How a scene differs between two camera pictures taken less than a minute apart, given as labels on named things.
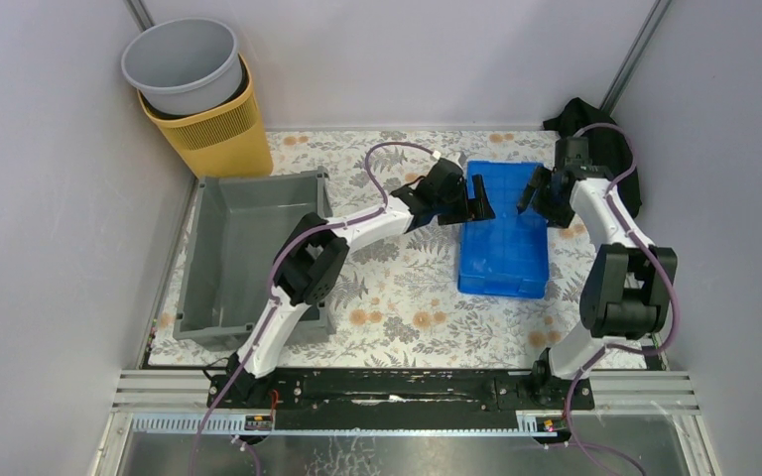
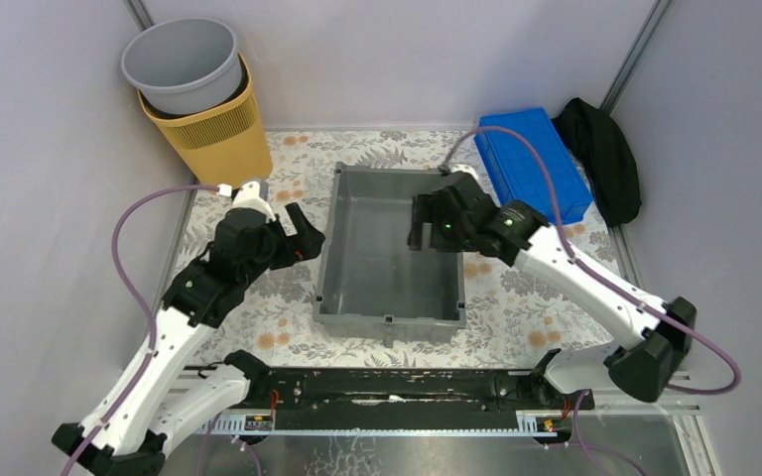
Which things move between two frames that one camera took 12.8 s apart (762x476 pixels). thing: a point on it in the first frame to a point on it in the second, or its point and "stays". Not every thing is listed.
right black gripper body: (552, 208) to (452, 235)
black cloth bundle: (605, 148) stays
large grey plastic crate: (240, 224) to (370, 284)
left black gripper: (462, 205) to (287, 241)
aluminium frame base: (644, 422) stays
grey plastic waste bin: (186, 65) stays
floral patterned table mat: (399, 304) stays
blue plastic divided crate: (506, 256) to (516, 172)
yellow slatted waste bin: (228, 141) stays
